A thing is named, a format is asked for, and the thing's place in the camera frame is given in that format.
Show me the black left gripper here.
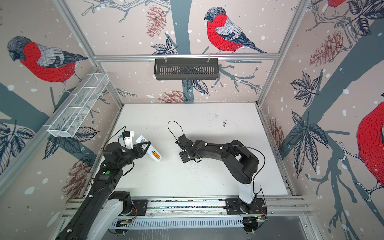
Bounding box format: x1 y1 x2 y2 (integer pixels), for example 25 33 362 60
117 140 151 169

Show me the white remote control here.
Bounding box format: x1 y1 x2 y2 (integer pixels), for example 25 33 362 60
136 135 162 163

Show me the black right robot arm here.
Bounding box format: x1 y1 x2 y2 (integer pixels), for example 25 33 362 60
176 135 265 215

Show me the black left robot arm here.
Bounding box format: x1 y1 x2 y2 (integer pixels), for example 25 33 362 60
56 142 151 240

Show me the black hanging basket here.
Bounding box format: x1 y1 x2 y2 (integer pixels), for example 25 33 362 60
154 58 219 81

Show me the aluminium cross bar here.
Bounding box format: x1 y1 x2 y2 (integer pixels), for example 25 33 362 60
94 53 280 63

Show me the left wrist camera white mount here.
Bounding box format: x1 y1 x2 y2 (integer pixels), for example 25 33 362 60
121 131 135 149

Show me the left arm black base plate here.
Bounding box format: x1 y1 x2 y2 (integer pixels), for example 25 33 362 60
120 200 148 217

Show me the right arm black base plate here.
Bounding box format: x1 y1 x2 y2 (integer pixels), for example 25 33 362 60
224 198 267 215

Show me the white perforated cable duct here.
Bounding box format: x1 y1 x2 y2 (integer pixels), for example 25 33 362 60
109 217 244 231

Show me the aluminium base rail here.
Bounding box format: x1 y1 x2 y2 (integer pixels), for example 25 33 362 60
62 194 310 218

